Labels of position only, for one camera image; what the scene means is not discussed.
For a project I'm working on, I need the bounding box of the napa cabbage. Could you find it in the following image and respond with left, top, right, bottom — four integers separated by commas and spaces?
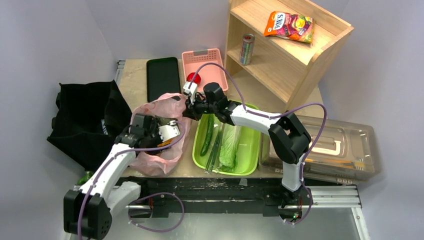
218, 124, 242, 172

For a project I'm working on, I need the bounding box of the green netted melon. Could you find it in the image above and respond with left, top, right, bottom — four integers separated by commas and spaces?
156, 116, 174, 127

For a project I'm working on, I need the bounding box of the wooden shelf unit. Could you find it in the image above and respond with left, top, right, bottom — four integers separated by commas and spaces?
224, 0, 354, 110

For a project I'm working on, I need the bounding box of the orange snack packet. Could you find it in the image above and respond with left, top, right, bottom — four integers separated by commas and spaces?
263, 11, 316, 44

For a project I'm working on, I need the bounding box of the pink plastic grocery bag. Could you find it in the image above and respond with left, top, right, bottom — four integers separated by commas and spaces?
130, 93, 192, 177

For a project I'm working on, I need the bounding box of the black rectangular tray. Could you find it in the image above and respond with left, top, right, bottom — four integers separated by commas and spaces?
146, 57, 181, 102

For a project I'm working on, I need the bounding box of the pink perforated plastic basket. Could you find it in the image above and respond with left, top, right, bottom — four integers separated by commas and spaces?
181, 48, 229, 94

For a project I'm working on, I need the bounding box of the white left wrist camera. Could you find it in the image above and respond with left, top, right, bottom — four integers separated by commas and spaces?
158, 120, 181, 144

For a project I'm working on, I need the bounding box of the clear plastic toolbox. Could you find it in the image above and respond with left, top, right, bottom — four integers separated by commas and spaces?
258, 112, 381, 185

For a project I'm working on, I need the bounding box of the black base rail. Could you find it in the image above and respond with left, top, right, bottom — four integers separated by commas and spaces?
67, 177, 363, 220

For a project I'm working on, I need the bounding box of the red tomato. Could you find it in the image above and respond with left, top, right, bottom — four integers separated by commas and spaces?
186, 72, 202, 85

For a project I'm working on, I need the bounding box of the silver drink can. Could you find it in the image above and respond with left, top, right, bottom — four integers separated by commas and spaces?
239, 33, 255, 66

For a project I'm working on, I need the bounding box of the green bottle under table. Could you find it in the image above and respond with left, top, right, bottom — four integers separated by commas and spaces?
76, 171, 94, 186

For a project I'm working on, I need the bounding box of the green plastic tray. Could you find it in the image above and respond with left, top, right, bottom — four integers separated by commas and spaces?
192, 114, 262, 176

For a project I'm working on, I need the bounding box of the black cloth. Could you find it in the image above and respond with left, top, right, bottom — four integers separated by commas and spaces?
47, 80, 132, 171

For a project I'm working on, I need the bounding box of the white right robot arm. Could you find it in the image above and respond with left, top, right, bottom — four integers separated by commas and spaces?
182, 82, 312, 204

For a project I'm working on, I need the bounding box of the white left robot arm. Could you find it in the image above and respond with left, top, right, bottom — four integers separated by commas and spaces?
63, 113, 180, 240

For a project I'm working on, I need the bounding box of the green cucumber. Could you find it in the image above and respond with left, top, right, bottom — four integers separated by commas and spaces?
200, 114, 215, 157

